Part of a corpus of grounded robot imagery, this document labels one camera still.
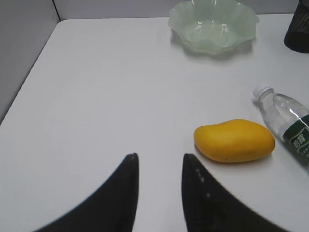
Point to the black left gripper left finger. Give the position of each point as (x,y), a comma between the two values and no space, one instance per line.
(111,208)

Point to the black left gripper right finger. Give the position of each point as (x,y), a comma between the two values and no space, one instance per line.
(209,207)

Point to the yellow mango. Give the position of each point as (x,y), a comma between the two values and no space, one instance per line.
(233,141)

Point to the clear water bottle green label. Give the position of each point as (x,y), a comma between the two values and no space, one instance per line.
(287,119)

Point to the pale green wavy glass plate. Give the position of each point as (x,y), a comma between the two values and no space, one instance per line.
(212,26)

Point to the black mesh pen holder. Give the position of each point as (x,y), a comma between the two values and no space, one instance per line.
(297,35)

